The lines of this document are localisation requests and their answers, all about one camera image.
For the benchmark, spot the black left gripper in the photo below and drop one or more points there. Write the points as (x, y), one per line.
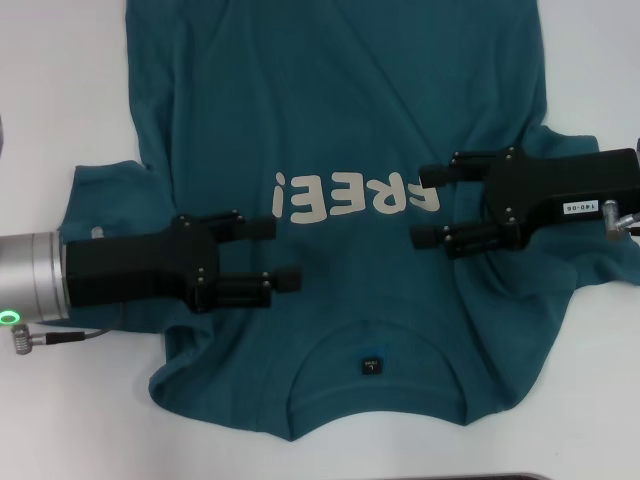
(130, 270)

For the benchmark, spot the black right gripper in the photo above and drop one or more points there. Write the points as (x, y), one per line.
(550, 185)

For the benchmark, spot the teal blue printed t-shirt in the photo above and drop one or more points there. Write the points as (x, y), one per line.
(325, 100)

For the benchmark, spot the silver left wrist plug stub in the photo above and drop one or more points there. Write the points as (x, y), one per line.
(98, 233)

